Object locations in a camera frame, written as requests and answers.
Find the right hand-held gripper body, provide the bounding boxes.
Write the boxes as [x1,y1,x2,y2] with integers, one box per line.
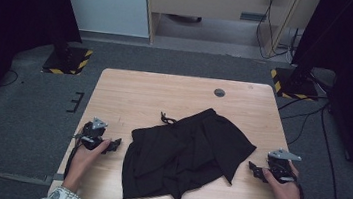
[264,147,303,186]

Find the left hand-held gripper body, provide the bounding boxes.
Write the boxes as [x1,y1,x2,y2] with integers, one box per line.
[77,115,110,153]

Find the black pants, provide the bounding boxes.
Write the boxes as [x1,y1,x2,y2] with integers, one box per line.
[118,98,261,199]

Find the person's left hand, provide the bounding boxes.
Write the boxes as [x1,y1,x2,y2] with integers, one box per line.
[66,134,113,183]

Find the person's right hand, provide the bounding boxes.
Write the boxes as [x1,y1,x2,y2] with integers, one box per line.
[258,157,309,199]

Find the black tape floor mark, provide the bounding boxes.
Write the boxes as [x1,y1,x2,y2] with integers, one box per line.
[65,90,86,115]

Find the person's left plaid sleeve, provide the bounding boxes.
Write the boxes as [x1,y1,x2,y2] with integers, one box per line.
[36,183,85,199]

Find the black stand with striped base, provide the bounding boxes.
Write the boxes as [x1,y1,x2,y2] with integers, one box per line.
[41,32,96,79]
[268,61,323,103]

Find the gray round table grommet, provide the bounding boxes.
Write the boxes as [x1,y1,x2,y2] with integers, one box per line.
[213,88,227,99]

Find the white panel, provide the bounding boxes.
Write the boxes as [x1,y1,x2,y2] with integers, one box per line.
[53,0,155,40]

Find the left hand-held gripper black cable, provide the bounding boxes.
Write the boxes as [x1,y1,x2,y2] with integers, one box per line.
[62,131,85,182]

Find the thin black floor cable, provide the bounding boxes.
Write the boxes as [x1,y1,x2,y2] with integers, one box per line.
[0,67,21,90]

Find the black hanging power cable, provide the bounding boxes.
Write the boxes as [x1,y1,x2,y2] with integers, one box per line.
[252,0,294,63]

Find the gray desk handle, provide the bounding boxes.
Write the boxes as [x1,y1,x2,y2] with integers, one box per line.
[239,10,268,24]

